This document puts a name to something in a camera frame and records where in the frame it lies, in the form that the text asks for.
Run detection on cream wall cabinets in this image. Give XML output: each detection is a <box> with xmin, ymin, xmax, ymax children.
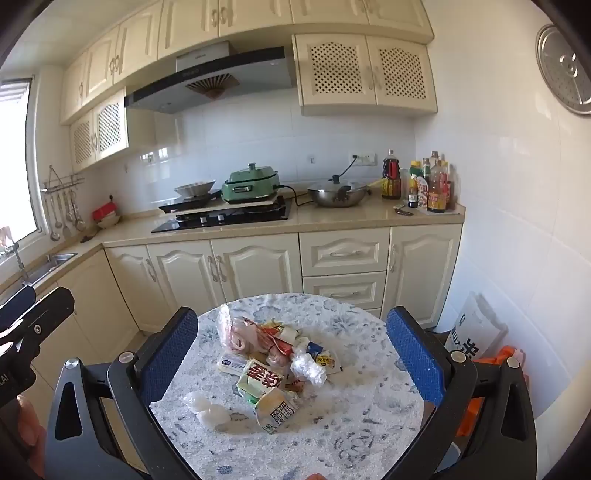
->
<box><xmin>60</xmin><ymin>0</ymin><xmax>435</xmax><ymax>125</ymax></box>

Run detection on pinkish clear plastic bag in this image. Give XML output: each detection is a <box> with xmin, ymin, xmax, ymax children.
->
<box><xmin>218</xmin><ymin>304</ymin><xmax>264</xmax><ymax>354</ymax></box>

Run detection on steel sink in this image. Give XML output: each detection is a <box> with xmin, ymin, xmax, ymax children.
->
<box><xmin>25</xmin><ymin>251</ymin><xmax>78</xmax><ymax>283</ymax></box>

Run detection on crumpled clear plastic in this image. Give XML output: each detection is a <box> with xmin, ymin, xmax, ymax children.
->
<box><xmin>291</xmin><ymin>348</ymin><xmax>328</xmax><ymax>386</ymax></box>

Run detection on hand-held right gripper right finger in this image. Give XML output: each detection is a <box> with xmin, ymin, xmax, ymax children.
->
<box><xmin>383</xmin><ymin>305</ymin><xmax>539</xmax><ymax>480</ymax></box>

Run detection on metal ladle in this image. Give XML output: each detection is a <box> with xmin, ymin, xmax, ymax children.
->
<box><xmin>48</xmin><ymin>191</ymin><xmax>62</xmax><ymax>242</ymax></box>
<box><xmin>71</xmin><ymin>187</ymin><xmax>88</xmax><ymax>232</ymax></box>

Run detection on blue floral tablecloth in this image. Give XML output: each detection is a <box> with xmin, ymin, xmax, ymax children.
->
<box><xmin>148</xmin><ymin>292</ymin><xmax>430</xmax><ymax>480</ymax></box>

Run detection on wide lattice door cabinet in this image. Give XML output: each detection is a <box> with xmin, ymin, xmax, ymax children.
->
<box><xmin>292</xmin><ymin>33</ymin><xmax>438</xmax><ymax>116</ymax></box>

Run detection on narrow lattice door cabinet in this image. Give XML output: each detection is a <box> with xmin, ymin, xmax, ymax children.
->
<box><xmin>69</xmin><ymin>88</ymin><xmax>129</xmax><ymax>174</ymax></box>

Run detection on cream base cabinets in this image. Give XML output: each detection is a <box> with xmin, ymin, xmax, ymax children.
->
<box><xmin>0</xmin><ymin>210</ymin><xmax>466</xmax><ymax>467</ymax></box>

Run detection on black power cable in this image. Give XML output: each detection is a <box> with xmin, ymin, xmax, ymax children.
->
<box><xmin>278</xmin><ymin>158</ymin><xmax>358</xmax><ymax>207</ymax></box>

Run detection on metal utensil rack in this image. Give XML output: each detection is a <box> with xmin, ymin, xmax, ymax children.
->
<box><xmin>41</xmin><ymin>165</ymin><xmax>86</xmax><ymax>193</ymax></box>

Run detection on orange bag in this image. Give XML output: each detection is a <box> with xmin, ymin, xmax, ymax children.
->
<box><xmin>455</xmin><ymin>345</ymin><xmax>527</xmax><ymax>437</ymax></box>

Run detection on row of condiment bottles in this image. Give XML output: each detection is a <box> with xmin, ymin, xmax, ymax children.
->
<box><xmin>382</xmin><ymin>149</ymin><xmax>458</xmax><ymax>214</ymax></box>

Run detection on tall cream drawer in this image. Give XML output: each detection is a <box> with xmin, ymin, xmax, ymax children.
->
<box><xmin>299</xmin><ymin>228</ymin><xmax>391</xmax><ymax>277</ymax></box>

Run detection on white blue wrapper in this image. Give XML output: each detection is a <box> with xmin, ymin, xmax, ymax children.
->
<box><xmin>217</xmin><ymin>353</ymin><xmax>254</xmax><ymax>376</ymax></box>

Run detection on cream cabinet drawer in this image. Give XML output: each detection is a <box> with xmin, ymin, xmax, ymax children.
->
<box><xmin>302</xmin><ymin>272</ymin><xmax>387</xmax><ymax>309</ymax></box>

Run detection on crushed green drink carton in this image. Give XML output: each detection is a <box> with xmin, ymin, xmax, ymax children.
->
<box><xmin>236</xmin><ymin>359</ymin><xmax>284</xmax><ymax>402</ymax></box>

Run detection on steel wok with lid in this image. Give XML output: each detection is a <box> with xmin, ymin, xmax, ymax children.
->
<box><xmin>307</xmin><ymin>174</ymin><xmax>371</xmax><ymax>208</ymax></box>

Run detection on window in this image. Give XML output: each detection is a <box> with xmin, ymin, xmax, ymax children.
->
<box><xmin>0</xmin><ymin>78</ymin><xmax>41</xmax><ymax>259</ymax></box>

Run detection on round metal steamer plate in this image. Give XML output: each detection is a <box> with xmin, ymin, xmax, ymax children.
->
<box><xmin>536</xmin><ymin>25</ymin><xmax>591</xmax><ymax>115</ymax></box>

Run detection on black gas hob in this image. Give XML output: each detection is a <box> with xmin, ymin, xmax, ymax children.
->
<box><xmin>151</xmin><ymin>196</ymin><xmax>293</xmax><ymax>234</ymax></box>

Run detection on white printed paper bag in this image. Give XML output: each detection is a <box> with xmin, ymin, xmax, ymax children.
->
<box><xmin>445</xmin><ymin>291</ymin><xmax>509</xmax><ymax>361</ymax></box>

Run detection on wooden board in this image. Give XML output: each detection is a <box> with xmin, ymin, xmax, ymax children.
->
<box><xmin>173</xmin><ymin>196</ymin><xmax>287</xmax><ymax>216</ymax></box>

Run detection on metal spatula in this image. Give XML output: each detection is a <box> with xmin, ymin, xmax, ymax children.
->
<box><xmin>61</xmin><ymin>190</ymin><xmax>75</xmax><ymax>237</ymax></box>

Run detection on glass range hood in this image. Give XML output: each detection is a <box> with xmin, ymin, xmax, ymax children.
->
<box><xmin>124</xmin><ymin>41</ymin><xmax>298</xmax><ymax>115</ymax></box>

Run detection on green electric cooker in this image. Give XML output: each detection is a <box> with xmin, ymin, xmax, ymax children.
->
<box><xmin>222</xmin><ymin>162</ymin><xmax>283</xmax><ymax>204</ymax></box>

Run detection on black induction cooker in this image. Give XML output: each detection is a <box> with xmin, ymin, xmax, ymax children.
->
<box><xmin>159</xmin><ymin>190</ymin><xmax>222</xmax><ymax>214</ymax></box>

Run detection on crushed white drink carton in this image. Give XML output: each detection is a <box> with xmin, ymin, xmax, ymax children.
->
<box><xmin>255</xmin><ymin>387</ymin><xmax>301</xmax><ymax>435</ymax></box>

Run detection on red white wrapper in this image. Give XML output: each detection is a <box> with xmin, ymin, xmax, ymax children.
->
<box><xmin>259</xmin><ymin>320</ymin><xmax>305</xmax><ymax>356</ymax></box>

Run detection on person's left hand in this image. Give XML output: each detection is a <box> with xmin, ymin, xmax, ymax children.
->
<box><xmin>17</xmin><ymin>397</ymin><xmax>47</xmax><ymax>476</ymax></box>

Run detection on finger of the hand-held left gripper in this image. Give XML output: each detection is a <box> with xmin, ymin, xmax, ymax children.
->
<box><xmin>0</xmin><ymin>287</ymin><xmax>75</xmax><ymax>365</ymax></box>
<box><xmin>0</xmin><ymin>286</ymin><xmax>37</xmax><ymax>330</ymax></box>

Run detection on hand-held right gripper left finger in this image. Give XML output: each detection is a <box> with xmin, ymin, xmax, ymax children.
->
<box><xmin>44</xmin><ymin>307</ymin><xmax>199</xmax><ymax>480</ymax></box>

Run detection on metal faucet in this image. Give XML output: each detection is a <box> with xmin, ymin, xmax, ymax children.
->
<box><xmin>7</xmin><ymin>240</ymin><xmax>29</xmax><ymax>283</ymax></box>

